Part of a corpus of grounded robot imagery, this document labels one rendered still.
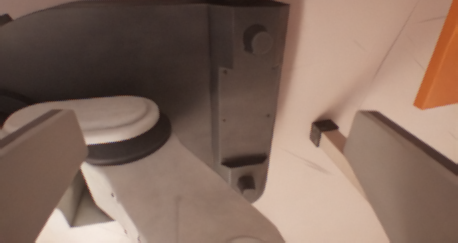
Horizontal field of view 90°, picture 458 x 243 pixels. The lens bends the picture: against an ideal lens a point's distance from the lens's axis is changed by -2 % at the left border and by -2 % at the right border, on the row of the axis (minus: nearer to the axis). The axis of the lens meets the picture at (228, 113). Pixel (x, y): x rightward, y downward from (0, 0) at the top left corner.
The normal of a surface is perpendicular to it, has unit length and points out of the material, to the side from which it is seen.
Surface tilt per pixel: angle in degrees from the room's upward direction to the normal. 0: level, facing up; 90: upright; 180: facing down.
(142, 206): 90
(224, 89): 0
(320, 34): 0
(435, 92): 0
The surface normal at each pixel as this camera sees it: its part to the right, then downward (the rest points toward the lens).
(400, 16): 0.22, 0.50
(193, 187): 0.01, -0.86
